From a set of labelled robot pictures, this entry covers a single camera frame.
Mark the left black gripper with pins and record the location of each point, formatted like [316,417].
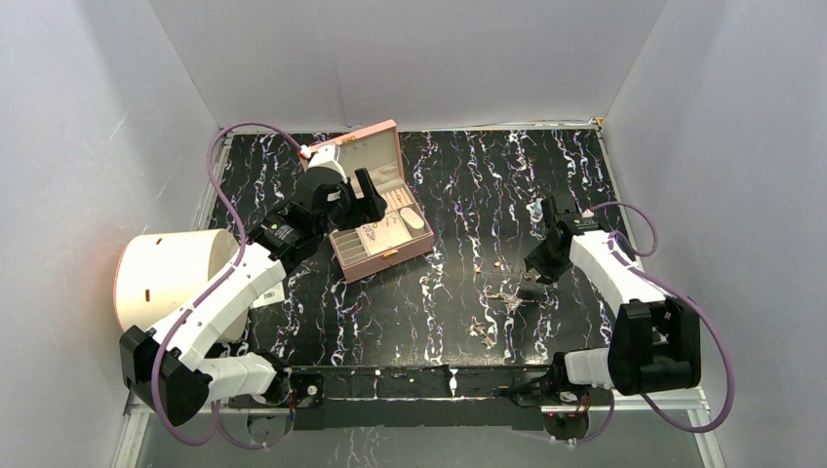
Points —
[370,209]

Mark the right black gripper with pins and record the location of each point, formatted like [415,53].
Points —
[549,274]

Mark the pink jewelry box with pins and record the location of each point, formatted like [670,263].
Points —
[403,233]

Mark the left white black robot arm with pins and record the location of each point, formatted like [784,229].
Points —
[168,367]

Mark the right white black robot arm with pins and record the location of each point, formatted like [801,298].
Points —
[655,343]

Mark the gold pendant jewelry cluster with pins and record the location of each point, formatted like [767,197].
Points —
[481,332]

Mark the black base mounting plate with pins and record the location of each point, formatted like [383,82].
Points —
[534,398]

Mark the white cylindrical bucket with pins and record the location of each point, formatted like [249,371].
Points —
[157,273]

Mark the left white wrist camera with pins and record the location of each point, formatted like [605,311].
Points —
[325,156]

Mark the aluminium frame rail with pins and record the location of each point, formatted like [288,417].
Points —
[661,429]

